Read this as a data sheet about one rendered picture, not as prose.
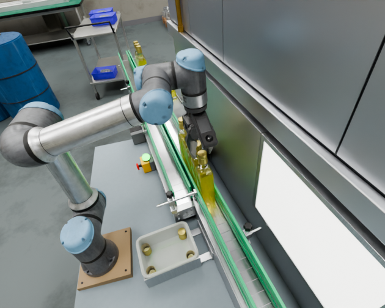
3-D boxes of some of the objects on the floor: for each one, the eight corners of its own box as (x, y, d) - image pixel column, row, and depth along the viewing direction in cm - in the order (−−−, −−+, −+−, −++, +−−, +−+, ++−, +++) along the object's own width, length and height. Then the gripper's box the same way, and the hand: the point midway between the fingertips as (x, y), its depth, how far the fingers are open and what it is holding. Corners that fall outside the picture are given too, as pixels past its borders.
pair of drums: (55, 120, 330) (9, 43, 260) (-45, 139, 322) (-121, 64, 252) (66, 91, 388) (32, 22, 319) (-18, 107, 380) (-73, 39, 310)
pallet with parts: (209, 13, 634) (209, -2, 609) (219, 22, 571) (219, 5, 546) (162, 21, 623) (159, 6, 599) (167, 32, 560) (164, 14, 536)
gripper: (206, 90, 79) (209, 140, 93) (171, 101, 76) (180, 150, 91) (218, 103, 73) (219, 154, 87) (180, 114, 70) (188, 165, 85)
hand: (202, 154), depth 86 cm, fingers open, 5 cm apart
